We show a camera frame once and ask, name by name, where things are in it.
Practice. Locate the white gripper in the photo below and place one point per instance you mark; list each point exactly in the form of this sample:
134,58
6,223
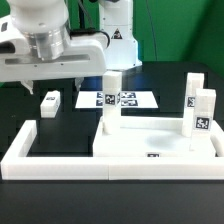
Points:
55,54

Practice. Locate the white desk top tray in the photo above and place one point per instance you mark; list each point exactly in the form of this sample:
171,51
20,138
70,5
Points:
149,137

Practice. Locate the fiducial marker plate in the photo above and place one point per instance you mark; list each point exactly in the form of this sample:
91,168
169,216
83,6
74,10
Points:
129,99

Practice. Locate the white U-shaped fence frame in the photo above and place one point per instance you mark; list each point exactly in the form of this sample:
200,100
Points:
18,165

